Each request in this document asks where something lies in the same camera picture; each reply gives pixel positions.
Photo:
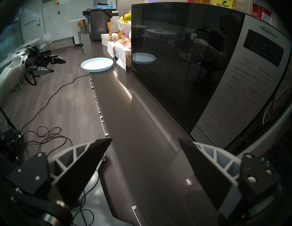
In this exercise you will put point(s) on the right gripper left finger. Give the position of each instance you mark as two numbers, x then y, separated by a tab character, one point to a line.
75	168

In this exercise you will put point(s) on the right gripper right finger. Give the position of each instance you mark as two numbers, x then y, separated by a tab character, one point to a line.
205	173

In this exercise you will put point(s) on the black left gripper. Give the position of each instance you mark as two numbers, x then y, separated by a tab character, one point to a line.
41	61

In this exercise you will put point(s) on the black glass microwave door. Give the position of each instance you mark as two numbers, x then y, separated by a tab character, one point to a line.
178	68

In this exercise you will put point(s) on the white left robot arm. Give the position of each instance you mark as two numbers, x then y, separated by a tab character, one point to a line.
9	75

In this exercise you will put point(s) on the light blue plate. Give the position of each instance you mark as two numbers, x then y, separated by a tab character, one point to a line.
97	64

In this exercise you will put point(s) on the white chair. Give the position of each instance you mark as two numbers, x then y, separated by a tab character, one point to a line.
47	37

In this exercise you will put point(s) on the dark lower cabinet unit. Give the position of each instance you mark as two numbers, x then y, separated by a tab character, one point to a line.
114	182

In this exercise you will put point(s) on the wooden chair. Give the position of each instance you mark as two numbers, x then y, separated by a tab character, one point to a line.
80	24

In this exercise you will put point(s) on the white bar table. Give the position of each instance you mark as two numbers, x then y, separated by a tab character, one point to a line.
77	20

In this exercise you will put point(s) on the white napkin stack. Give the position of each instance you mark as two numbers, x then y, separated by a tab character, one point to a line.
105	39

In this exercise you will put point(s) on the white snack box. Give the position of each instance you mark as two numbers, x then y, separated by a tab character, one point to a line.
111	49

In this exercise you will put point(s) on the black equipment rack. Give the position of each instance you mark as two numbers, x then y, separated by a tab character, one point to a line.
9	145

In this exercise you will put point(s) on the white paper sheet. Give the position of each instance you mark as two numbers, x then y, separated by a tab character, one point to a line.
122	57

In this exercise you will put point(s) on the snack pack with yellow print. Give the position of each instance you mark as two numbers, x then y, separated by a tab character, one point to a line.
119	34

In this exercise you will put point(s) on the small white bowl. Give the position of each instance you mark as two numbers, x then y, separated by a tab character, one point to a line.
117	25

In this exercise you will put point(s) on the blue wipes pack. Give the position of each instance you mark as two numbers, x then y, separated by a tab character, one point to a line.
103	6

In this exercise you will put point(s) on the large white bowl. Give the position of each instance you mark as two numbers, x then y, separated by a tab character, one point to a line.
126	28

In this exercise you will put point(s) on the yellow banana bunch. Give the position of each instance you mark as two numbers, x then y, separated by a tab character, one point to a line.
127	16

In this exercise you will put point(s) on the clear jar with red lid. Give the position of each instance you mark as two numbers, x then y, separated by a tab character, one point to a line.
262	12

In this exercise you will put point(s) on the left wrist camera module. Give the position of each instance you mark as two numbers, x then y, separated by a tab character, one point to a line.
34	50

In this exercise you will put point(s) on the silver pedestal table base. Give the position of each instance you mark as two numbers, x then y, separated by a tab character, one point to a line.
19	86

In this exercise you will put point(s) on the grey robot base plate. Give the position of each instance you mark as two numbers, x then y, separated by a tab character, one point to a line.
98	205

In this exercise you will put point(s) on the white wall poster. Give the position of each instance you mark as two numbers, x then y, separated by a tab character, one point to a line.
33	16
26	19

